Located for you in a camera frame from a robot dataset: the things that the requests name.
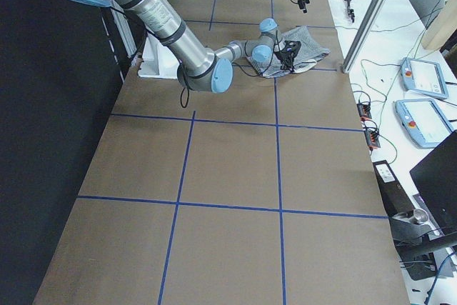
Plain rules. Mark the aluminium frame profile post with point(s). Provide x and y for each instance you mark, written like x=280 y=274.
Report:
x=362 y=34

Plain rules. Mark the near blue teach pendant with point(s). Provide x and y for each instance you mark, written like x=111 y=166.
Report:
x=424 y=121

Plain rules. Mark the blue teach pendant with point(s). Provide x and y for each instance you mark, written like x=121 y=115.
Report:
x=424 y=77
x=424 y=121

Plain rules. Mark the far blue teach pendant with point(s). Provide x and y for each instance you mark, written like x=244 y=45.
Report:
x=424 y=77

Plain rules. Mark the black monitor with stand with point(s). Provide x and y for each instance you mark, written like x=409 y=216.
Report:
x=423 y=250

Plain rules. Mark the black box white label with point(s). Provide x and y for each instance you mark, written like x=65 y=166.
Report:
x=395 y=199

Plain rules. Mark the striped polo shirt white collar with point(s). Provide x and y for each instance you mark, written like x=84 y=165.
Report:
x=310 y=53

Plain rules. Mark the black orange power strip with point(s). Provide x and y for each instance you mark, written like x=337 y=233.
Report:
x=370 y=127

